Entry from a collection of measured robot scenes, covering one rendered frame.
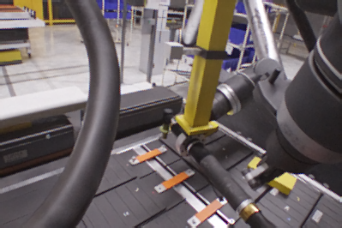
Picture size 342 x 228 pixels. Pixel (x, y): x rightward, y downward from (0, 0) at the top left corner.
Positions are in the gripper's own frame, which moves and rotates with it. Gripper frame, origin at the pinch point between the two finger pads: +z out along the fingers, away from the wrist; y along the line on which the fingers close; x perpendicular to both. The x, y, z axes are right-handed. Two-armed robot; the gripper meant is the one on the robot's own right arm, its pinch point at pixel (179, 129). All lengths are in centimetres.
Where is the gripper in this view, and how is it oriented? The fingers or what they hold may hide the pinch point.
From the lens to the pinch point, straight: 69.1
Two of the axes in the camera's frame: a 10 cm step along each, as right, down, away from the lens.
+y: 3.4, 7.0, 6.3
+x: -4.2, -4.8, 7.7
